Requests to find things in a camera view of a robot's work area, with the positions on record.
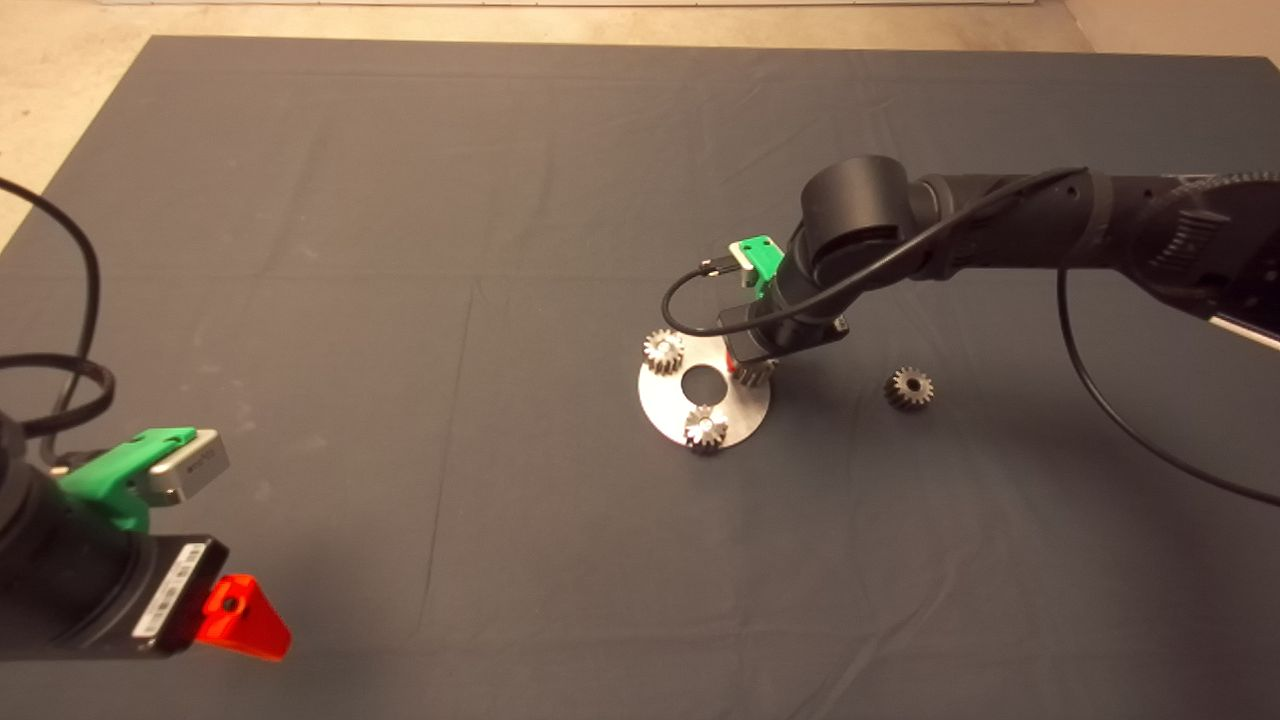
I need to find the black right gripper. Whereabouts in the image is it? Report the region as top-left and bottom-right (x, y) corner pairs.
(718, 290), (851, 379)

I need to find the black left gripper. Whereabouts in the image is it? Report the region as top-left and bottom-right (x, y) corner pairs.
(65, 535), (293, 661)

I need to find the small dark steel gear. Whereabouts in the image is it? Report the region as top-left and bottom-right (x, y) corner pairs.
(884, 366), (935, 411)

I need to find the round metal plate with hole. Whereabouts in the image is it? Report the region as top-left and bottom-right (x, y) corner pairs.
(637, 327), (772, 451)

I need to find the dark grey table cloth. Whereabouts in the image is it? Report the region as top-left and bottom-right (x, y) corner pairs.
(0, 37), (1280, 720)

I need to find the black camera cable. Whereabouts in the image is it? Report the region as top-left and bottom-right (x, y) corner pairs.
(660, 168), (1280, 506)
(0, 178), (101, 466)

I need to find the green right camera mount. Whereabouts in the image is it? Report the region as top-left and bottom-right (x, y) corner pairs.
(737, 235), (784, 299)

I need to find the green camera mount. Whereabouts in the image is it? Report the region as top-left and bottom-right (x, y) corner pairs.
(58, 427), (197, 533)
(737, 235), (784, 299)

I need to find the silver left camera box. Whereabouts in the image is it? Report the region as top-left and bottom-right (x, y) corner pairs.
(135, 430), (230, 506)

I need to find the green left camera mount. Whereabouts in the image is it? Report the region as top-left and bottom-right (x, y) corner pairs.
(58, 427), (197, 533)

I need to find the thick black cable loom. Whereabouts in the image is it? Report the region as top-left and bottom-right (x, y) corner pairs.
(0, 352), (117, 438)

